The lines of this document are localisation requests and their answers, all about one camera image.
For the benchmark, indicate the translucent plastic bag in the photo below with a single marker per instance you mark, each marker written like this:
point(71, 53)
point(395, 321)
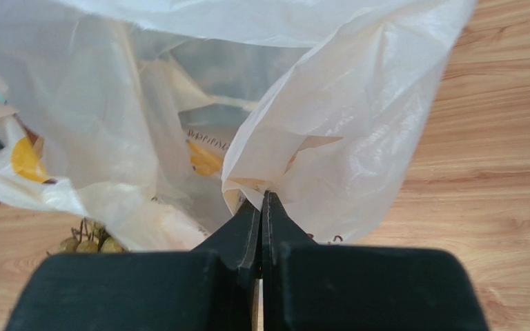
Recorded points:
point(158, 118)

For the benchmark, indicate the dried longan bunch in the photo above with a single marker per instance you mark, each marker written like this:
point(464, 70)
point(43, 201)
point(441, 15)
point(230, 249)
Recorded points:
point(90, 236)

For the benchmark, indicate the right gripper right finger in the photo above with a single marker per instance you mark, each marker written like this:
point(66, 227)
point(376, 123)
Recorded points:
point(310, 286)

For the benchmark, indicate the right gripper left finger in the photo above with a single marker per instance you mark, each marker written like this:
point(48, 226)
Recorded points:
point(212, 287)

